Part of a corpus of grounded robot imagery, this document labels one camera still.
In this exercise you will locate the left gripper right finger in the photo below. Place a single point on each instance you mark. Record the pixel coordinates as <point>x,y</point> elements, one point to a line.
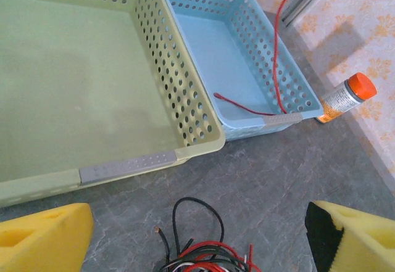
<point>361,244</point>

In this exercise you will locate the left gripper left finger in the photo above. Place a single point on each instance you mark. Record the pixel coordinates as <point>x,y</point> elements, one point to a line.
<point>40,241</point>

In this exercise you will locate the orange capped bottle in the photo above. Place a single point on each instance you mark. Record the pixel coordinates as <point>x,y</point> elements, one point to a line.
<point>342,96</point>

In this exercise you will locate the green plastic basket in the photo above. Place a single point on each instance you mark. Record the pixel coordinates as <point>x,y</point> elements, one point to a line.
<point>77,84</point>

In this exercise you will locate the blue plastic basket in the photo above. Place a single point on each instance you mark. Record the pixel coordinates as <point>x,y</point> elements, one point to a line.
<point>216,62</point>

